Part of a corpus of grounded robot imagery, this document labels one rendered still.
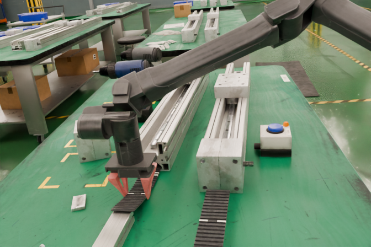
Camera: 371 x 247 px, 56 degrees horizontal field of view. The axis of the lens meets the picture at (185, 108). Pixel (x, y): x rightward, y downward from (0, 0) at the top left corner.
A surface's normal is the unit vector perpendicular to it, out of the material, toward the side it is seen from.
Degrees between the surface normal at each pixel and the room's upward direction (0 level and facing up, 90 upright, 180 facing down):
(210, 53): 48
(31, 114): 90
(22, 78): 90
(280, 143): 90
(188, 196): 0
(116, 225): 0
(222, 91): 90
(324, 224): 0
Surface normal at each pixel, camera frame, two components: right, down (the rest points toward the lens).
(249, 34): -0.26, -0.33
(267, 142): -0.19, 0.36
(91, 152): 0.23, 0.32
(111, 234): -0.09, -0.93
